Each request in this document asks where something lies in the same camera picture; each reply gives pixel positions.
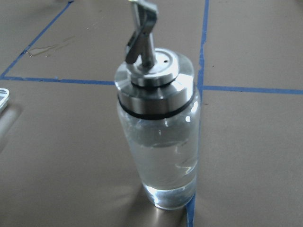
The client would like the glass sauce bottle metal spout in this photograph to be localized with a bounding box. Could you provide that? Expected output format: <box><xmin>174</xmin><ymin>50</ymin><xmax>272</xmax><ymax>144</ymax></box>
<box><xmin>115</xmin><ymin>0</ymin><xmax>201</xmax><ymax>210</ymax></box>

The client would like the white digital kitchen scale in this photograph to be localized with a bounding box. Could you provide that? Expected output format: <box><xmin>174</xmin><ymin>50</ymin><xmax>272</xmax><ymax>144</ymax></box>
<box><xmin>0</xmin><ymin>88</ymin><xmax>10</xmax><ymax>112</ymax></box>

